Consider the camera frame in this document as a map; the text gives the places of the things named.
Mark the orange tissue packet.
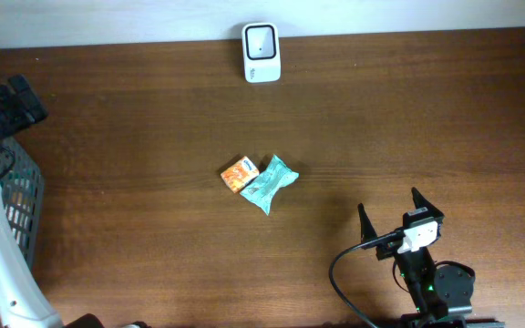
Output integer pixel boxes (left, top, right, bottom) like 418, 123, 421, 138
221, 156, 260, 193

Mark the grey plastic mesh basket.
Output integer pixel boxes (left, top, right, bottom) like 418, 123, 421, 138
0, 138, 45, 269

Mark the white barcode scanner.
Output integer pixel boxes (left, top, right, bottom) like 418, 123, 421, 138
242, 22, 282, 84

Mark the mint green snack packet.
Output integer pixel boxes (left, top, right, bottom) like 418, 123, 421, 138
240, 155, 299, 215

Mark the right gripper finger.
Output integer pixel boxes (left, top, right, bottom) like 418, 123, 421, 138
411, 187, 445, 220
357, 203, 378, 249

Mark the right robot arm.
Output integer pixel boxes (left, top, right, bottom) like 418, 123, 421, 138
358, 188, 505, 328

